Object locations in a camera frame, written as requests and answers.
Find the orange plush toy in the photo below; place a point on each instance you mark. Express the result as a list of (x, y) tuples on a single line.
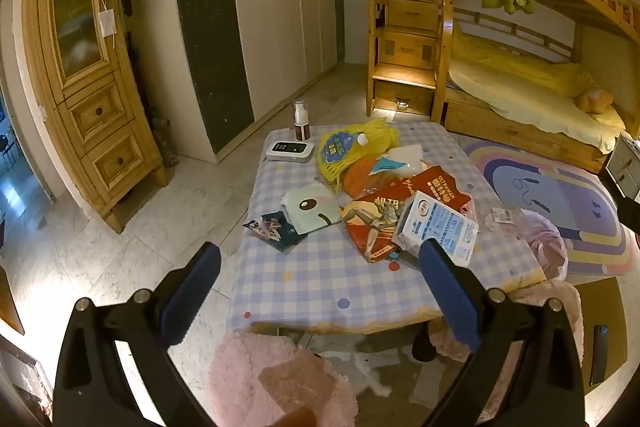
[(595, 101)]

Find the white and blue carton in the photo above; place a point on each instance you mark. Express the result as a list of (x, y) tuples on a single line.
[(440, 227)]

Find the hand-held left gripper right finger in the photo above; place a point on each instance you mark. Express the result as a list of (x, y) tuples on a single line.
[(450, 292)]

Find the trash bin with pink liner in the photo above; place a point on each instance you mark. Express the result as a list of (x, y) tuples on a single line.
[(547, 247)]

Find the red printed paper bag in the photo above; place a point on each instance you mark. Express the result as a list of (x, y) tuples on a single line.
[(375, 227)]

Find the orange fluffy toy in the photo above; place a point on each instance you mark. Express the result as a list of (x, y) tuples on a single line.
[(361, 177)]

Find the yellow duvet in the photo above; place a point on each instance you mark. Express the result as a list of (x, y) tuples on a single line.
[(515, 62)]

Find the dark snack packet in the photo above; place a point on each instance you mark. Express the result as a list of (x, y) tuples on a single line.
[(272, 229)]

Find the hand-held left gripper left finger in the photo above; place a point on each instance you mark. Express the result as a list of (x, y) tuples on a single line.
[(192, 292)]

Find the white flat device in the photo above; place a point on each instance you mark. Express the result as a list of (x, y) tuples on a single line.
[(289, 151)]

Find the white paper tag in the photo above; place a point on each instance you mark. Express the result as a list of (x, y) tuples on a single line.
[(107, 23)]

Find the brown cardboard sheet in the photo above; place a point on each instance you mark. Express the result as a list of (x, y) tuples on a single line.
[(600, 302)]

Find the yellow mesh bag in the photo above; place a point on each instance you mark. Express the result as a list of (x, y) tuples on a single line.
[(340, 152)]

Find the small clear wrapper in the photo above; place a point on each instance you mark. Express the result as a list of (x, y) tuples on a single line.
[(502, 215)]

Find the pale yellow bed sheet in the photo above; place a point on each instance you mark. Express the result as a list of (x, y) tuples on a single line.
[(515, 94)]

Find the oval rainbow rug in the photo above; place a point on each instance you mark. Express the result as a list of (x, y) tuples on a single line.
[(545, 187)]

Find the white and teal plastic packet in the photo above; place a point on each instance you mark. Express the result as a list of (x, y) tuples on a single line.
[(402, 159)]

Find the wooden stair drawers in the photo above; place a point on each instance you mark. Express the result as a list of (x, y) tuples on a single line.
[(405, 47)]

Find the tall wooden cabinet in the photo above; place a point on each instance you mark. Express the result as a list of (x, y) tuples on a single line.
[(95, 107)]

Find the white and black wardrobe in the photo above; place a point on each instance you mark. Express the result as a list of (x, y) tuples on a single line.
[(280, 32)]

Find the checked tablecloth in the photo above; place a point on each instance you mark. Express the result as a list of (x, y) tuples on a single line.
[(320, 277)]

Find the white and brown bottle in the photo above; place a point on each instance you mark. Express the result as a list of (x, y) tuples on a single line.
[(301, 122)]

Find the pale green cartoon packet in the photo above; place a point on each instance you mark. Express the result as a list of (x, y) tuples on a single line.
[(310, 209)]

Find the dark patterned object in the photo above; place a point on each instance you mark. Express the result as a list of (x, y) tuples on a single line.
[(165, 142)]

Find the black flat device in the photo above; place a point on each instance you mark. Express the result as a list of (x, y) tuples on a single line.
[(600, 354)]

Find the wooden bunk bed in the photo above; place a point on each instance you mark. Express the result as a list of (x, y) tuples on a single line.
[(500, 127)]

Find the grey nightstand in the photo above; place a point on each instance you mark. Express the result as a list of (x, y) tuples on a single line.
[(625, 164)]

